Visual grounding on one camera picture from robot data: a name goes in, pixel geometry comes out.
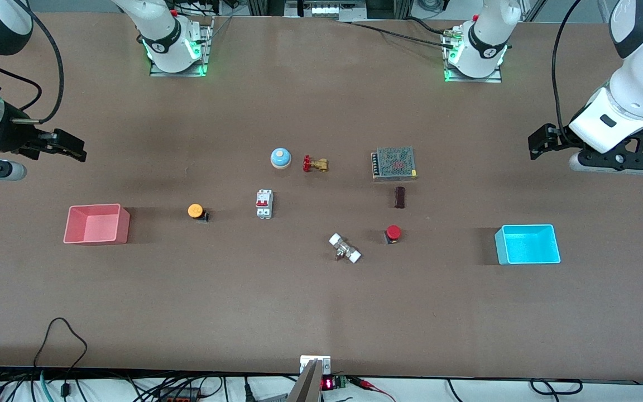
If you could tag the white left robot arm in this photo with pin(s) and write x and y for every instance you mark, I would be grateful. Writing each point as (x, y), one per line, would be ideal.
(642, 92)

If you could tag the white red circuit breaker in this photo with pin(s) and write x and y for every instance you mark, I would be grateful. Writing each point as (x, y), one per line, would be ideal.
(264, 204)

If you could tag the cyan plastic box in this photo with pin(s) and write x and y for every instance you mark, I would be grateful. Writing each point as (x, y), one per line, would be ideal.
(528, 244)

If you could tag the yellow push button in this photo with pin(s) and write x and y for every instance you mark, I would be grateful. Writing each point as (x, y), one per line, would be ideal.
(196, 211)

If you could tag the blue round bell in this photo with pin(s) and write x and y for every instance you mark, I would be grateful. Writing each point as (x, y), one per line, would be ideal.
(280, 158)

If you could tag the metal fitting white ends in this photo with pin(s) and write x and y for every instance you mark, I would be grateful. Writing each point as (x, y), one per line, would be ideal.
(345, 248)

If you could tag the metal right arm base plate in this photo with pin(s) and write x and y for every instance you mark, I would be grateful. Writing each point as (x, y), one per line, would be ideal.
(205, 56)

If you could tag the red digit display module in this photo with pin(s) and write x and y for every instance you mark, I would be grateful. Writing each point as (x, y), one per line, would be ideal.
(330, 383)

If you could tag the aluminium frame rack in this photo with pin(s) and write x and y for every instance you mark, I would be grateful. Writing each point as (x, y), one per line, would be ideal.
(327, 8)

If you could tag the pink plastic box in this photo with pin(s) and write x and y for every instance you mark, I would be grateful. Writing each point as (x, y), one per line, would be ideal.
(97, 224)

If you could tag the dark brown rectangular block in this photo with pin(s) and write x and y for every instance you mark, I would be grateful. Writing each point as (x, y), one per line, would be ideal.
(399, 197)

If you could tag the metal mesh power supply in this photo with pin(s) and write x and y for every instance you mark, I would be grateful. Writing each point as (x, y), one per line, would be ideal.
(394, 163)

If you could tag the red push button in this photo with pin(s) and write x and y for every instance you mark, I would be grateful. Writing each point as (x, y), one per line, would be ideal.
(393, 232)

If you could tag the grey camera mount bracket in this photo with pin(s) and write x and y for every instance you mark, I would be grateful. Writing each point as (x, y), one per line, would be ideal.
(310, 379)

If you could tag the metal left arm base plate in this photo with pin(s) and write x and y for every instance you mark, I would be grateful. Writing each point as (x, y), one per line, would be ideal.
(497, 77)

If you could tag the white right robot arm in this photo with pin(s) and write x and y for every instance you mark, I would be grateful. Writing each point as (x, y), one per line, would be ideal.
(159, 25)

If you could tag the black power strip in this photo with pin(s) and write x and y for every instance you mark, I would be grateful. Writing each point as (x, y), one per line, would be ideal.
(179, 395)

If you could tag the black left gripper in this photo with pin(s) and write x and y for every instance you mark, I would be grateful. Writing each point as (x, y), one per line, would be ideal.
(557, 139)

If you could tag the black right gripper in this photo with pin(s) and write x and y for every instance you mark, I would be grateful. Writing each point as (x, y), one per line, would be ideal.
(15, 138)

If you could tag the red clip lead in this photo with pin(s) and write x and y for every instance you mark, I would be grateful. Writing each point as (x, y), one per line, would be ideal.
(374, 388)

